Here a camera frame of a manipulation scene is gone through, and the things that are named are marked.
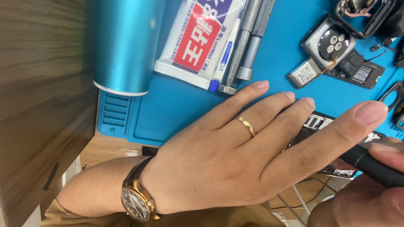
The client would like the person's right hand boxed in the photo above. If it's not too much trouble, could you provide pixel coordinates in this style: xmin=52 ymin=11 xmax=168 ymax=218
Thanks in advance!
xmin=308 ymin=137 xmax=404 ymax=227

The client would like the person's left hand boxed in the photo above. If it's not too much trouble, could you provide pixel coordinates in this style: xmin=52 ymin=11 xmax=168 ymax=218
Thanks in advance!
xmin=140 ymin=80 xmax=389 ymax=215

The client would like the black tool handle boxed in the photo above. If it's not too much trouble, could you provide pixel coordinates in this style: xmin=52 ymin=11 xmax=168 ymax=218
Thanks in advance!
xmin=339 ymin=143 xmax=404 ymax=189

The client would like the black phone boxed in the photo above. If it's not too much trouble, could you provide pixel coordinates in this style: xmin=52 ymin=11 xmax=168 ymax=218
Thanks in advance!
xmin=282 ymin=110 xmax=386 ymax=179

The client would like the black circuit board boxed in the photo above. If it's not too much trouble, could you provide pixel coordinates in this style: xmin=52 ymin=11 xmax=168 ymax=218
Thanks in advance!
xmin=325 ymin=50 xmax=385 ymax=90

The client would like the small silver battery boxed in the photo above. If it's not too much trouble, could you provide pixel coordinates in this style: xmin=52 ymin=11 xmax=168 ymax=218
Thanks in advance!
xmin=286 ymin=57 xmax=322 ymax=89

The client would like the silver smartwatch case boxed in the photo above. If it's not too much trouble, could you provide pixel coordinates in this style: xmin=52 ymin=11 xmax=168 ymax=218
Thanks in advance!
xmin=301 ymin=14 xmax=356 ymax=70

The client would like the black rounded object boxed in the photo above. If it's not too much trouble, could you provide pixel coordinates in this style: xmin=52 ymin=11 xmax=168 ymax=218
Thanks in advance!
xmin=376 ymin=0 xmax=404 ymax=41

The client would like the blue repair mat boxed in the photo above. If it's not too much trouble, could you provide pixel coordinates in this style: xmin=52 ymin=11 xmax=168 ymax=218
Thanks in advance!
xmin=96 ymin=0 xmax=404 ymax=147

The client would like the silver screwdriver with knurled grip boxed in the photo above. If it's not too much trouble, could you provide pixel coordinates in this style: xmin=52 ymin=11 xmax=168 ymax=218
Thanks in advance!
xmin=218 ymin=0 xmax=262 ymax=95
xmin=235 ymin=0 xmax=276 ymax=81

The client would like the white pen with blue cap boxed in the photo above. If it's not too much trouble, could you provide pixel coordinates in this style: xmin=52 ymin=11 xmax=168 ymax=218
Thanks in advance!
xmin=209 ymin=9 xmax=243 ymax=93

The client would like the person's khaki clothing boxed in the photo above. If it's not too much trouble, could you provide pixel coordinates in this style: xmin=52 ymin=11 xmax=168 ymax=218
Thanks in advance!
xmin=40 ymin=199 xmax=284 ymax=227

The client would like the white glue tube red label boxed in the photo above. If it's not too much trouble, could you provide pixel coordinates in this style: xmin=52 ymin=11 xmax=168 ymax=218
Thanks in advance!
xmin=154 ymin=0 xmax=247 ymax=90

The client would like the blue metallic cylinder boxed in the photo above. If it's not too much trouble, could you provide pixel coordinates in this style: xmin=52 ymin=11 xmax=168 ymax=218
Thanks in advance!
xmin=93 ymin=0 xmax=166 ymax=96

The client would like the brown wooden cabinet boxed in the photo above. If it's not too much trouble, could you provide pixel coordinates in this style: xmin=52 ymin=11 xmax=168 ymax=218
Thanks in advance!
xmin=0 ymin=0 xmax=101 ymax=227

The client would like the black open frame part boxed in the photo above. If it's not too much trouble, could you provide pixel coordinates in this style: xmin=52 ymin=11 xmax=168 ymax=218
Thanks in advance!
xmin=379 ymin=81 xmax=404 ymax=131

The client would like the thin black cable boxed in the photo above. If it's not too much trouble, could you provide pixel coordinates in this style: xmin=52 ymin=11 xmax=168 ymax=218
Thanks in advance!
xmin=271 ymin=178 xmax=330 ymax=211

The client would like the small connector with black wire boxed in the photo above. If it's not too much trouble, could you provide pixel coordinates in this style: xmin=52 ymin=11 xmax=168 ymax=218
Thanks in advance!
xmin=363 ymin=44 xmax=387 ymax=62

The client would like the black smartwatch frame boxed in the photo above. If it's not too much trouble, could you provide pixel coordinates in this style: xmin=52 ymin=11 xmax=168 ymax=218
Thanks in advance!
xmin=335 ymin=0 xmax=396 ymax=39

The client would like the gold finger ring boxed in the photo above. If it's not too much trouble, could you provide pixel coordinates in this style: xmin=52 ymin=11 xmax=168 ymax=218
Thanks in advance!
xmin=235 ymin=116 xmax=257 ymax=138

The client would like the gold wristwatch with black strap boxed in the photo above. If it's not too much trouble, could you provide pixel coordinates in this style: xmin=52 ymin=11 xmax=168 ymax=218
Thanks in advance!
xmin=121 ymin=156 xmax=160 ymax=223

